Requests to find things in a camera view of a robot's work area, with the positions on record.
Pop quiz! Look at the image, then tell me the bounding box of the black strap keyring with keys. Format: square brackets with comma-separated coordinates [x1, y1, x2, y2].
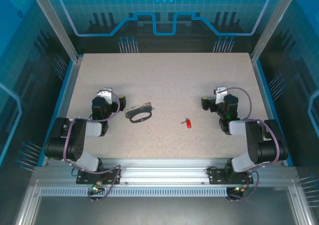
[124, 101, 155, 123]

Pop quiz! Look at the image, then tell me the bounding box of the key with red fob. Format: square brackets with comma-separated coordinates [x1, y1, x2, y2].
[181, 116, 193, 130]

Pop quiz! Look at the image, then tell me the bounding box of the small board with green LED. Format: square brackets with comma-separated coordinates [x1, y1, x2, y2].
[233, 184, 250, 194]
[90, 181, 105, 195]

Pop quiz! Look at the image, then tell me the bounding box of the grey metal bottom shelf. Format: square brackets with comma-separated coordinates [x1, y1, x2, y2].
[13, 179, 316, 225]

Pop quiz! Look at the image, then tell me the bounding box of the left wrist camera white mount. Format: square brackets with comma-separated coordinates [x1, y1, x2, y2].
[96, 87, 113, 104]

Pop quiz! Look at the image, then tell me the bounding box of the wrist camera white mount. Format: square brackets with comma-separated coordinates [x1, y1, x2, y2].
[96, 87, 113, 104]
[215, 86, 229, 105]

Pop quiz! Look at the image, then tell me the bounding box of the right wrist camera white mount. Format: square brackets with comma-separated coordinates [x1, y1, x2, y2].
[215, 86, 229, 105]

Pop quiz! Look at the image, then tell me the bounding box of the blue edged aluminium side rail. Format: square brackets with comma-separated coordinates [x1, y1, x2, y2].
[250, 57, 295, 167]
[41, 57, 84, 167]

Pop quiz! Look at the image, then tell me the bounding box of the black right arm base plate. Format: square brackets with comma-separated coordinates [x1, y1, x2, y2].
[208, 167, 254, 185]

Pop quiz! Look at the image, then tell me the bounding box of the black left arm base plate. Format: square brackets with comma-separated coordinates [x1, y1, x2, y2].
[76, 167, 122, 185]

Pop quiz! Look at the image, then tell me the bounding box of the aluminium front mounting rail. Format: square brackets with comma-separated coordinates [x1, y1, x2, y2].
[33, 157, 299, 186]

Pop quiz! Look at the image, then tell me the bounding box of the slotted grey cable duct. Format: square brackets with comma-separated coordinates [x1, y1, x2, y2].
[39, 187, 281, 198]

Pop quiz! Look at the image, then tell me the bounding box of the aluminium left corner post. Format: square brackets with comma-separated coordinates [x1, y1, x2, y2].
[27, 0, 84, 63]

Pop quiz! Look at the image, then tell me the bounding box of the aluminium corner post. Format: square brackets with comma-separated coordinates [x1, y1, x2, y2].
[27, 0, 84, 63]
[250, 0, 301, 63]

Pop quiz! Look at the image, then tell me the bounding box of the aluminium right corner post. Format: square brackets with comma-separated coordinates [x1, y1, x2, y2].
[250, 0, 301, 63]

